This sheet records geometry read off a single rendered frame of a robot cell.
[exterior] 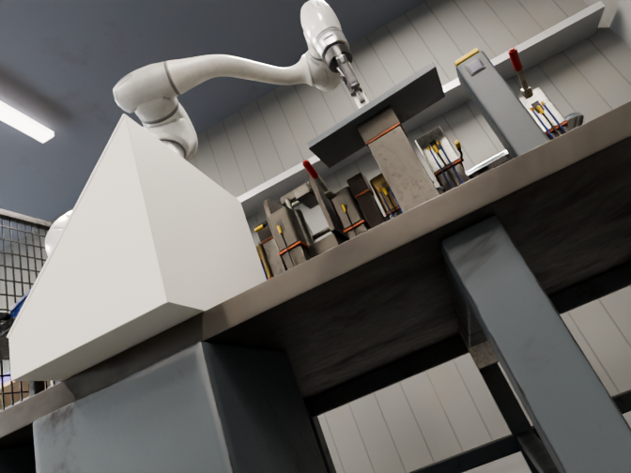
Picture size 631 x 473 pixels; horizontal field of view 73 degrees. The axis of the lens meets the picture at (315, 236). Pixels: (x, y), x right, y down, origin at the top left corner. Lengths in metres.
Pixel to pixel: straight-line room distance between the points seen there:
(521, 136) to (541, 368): 0.61
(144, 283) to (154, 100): 0.88
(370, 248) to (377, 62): 3.69
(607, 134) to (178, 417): 0.62
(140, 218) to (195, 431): 0.29
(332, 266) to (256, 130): 3.71
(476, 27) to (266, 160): 2.14
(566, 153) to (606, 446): 0.32
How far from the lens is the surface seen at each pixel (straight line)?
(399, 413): 3.21
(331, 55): 1.29
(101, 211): 0.68
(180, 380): 0.61
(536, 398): 0.55
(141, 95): 1.39
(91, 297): 0.64
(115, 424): 0.68
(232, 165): 4.16
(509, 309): 0.56
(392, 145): 1.09
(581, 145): 0.59
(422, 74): 1.12
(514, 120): 1.06
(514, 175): 0.56
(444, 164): 1.20
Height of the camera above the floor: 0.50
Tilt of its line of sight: 24 degrees up
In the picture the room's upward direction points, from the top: 22 degrees counter-clockwise
